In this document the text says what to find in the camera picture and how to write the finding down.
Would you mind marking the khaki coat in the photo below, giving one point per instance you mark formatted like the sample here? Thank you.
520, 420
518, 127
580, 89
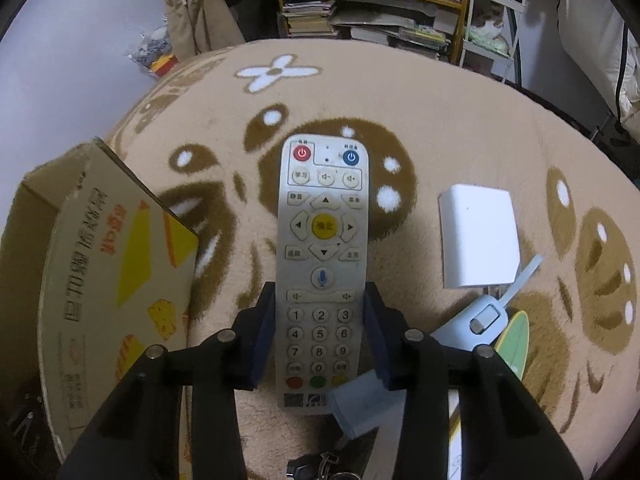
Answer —
200, 10

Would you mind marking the printed cardboard box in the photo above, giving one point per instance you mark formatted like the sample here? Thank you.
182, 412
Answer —
90, 270

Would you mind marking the white brown cat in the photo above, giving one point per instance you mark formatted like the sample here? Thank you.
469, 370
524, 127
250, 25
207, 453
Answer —
487, 24

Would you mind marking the green leaf-shaped card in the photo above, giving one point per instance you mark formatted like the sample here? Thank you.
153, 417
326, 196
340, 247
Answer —
515, 345

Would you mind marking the white power adapter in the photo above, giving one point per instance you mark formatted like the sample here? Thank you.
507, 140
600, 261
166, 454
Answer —
477, 235

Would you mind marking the folded light green cloth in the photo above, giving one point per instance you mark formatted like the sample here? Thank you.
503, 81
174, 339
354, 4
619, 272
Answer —
485, 42

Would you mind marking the white metal rack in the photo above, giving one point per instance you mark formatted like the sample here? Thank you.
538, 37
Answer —
517, 20

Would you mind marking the white printed card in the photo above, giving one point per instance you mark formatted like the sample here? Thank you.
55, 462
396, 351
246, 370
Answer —
455, 435

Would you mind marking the white remote control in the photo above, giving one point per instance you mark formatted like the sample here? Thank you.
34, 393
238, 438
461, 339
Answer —
324, 200

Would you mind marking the beige brown printed blanket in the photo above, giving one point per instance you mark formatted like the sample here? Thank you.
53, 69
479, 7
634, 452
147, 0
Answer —
425, 110

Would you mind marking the stack of books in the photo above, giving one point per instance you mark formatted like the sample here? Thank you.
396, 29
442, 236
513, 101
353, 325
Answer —
307, 20

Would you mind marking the pile of magazines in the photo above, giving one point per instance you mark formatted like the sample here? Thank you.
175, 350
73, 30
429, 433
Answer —
390, 22

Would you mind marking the plastic bag with small goods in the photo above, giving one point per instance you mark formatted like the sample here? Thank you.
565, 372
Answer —
152, 52

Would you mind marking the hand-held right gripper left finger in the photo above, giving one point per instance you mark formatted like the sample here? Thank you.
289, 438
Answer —
265, 332

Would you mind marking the wooden bookshelf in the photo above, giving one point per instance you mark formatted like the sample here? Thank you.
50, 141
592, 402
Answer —
462, 10

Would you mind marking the cream padded jacket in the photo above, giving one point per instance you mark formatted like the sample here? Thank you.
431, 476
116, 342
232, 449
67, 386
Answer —
590, 20

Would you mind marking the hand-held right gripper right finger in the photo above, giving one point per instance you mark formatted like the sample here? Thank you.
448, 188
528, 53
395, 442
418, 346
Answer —
376, 335

